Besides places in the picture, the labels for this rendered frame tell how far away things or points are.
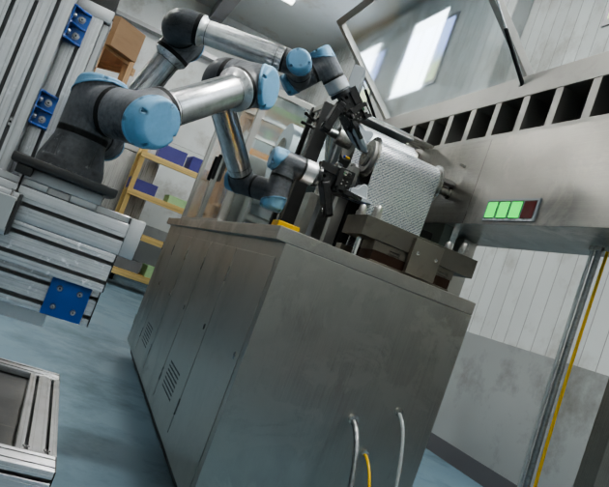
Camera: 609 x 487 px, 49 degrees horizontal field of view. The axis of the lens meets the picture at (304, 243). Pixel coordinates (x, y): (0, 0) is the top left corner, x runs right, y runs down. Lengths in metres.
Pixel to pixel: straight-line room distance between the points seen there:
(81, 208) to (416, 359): 1.04
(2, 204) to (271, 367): 0.83
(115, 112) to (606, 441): 1.34
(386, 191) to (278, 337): 0.65
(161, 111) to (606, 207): 1.06
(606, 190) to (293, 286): 0.83
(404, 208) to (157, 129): 1.02
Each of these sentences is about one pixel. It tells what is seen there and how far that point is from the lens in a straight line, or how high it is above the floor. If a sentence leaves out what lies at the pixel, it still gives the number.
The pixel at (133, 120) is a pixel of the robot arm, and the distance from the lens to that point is 1.46.
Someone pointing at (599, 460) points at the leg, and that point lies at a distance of 1.77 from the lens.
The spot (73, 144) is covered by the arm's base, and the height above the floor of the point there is 0.88.
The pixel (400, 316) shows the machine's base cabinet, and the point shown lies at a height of 0.78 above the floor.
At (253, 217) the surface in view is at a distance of 3.12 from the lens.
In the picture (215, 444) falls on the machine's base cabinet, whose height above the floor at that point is 0.29.
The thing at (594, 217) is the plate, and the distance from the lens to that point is 1.77.
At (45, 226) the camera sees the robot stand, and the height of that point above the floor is 0.69.
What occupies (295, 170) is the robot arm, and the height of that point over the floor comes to 1.09.
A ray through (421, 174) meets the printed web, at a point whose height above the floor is 1.26.
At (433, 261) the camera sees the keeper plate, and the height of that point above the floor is 0.97.
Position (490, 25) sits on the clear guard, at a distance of 2.42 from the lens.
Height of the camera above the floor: 0.75
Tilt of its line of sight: 4 degrees up
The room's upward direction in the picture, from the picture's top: 20 degrees clockwise
